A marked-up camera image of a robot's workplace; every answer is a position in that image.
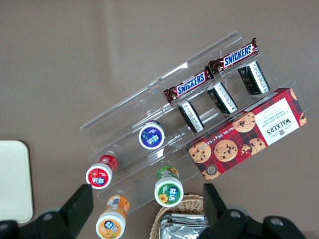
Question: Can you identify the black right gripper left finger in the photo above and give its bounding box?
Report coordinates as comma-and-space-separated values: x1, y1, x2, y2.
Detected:
0, 184, 95, 239

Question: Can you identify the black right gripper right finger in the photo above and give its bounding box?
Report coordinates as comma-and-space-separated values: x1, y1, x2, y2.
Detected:
199, 183, 308, 239

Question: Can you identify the light wicker basket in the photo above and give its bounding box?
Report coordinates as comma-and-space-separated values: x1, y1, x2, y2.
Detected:
149, 194, 208, 239

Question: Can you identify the cream plastic tray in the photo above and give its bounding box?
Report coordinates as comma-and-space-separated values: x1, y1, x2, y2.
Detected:
0, 140, 34, 224

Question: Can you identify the stack of foil trays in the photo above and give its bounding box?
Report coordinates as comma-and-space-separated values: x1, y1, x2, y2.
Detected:
159, 213, 210, 239

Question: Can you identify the orange gum bottle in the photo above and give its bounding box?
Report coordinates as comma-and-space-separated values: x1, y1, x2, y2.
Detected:
95, 195, 130, 239

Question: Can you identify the red gum bottle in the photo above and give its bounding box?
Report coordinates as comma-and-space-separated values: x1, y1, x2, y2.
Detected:
85, 153, 119, 189

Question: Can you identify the green gum bottle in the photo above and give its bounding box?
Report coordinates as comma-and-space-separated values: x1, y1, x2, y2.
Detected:
154, 165, 184, 208

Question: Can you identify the red tartan Walkers cookie box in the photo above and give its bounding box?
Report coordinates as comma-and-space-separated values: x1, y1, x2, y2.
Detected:
185, 87, 308, 182

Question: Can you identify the small black white box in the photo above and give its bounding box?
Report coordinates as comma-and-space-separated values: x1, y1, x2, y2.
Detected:
177, 100, 205, 134
207, 81, 238, 115
237, 60, 271, 96

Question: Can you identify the purple gum bottle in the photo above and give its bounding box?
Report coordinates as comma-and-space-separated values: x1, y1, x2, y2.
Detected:
138, 120, 165, 150

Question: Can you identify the clear acrylic tiered stand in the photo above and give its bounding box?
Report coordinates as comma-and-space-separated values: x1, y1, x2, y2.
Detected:
79, 29, 310, 215

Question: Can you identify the Snickers chocolate bar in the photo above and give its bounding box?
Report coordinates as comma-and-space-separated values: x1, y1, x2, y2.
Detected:
208, 37, 260, 75
163, 68, 214, 105

